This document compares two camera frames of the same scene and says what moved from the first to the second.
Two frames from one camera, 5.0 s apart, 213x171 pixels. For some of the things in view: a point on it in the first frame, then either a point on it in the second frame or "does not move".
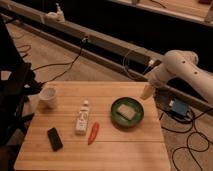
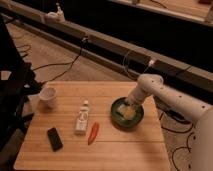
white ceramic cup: (48, 98) does not move
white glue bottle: (82, 119) does not move
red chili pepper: (94, 132) does not move
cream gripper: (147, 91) → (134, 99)
